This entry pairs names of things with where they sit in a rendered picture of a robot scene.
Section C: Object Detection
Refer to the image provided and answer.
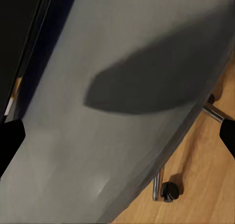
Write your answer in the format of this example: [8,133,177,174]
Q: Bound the folder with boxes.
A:
[0,0,42,124]

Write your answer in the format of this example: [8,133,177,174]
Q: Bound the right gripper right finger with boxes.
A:
[219,119,235,159]

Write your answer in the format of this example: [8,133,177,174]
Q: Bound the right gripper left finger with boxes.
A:
[0,119,25,178]

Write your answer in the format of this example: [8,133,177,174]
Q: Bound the swivel chair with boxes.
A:
[0,0,235,224]

